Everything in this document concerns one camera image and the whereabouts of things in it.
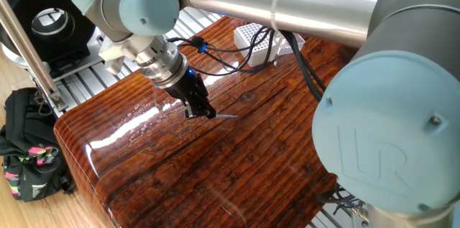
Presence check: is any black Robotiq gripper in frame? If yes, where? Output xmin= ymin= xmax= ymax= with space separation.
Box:
xmin=164 ymin=68 xmax=218 ymax=120

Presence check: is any white pipette tip holder box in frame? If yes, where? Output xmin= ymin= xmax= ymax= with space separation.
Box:
xmin=233 ymin=22 xmax=277 ymax=68

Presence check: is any clear plastic holder lid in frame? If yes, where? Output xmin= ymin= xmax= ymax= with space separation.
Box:
xmin=276 ymin=32 xmax=306 ymax=57

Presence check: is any glossy brown wooden board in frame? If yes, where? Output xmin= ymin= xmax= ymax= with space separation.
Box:
xmin=53 ymin=15 xmax=357 ymax=228

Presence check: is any grey metal fan plate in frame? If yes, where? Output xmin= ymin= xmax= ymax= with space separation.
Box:
xmin=1 ymin=37 xmax=109 ymax=81

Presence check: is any black backpack with pink marks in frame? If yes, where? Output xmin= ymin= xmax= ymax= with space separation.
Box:
xmin=0 ymin=87 xmax=76 ymax=203

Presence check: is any slanted aluminium profile bar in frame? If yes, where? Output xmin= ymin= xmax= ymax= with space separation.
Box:
xmin=0 ymin=0 xmax=69 ymax=112

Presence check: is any black cable with metal connector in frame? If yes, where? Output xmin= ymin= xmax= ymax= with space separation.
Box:
xmin=316 ymin=184 xmax=360 ymax=216

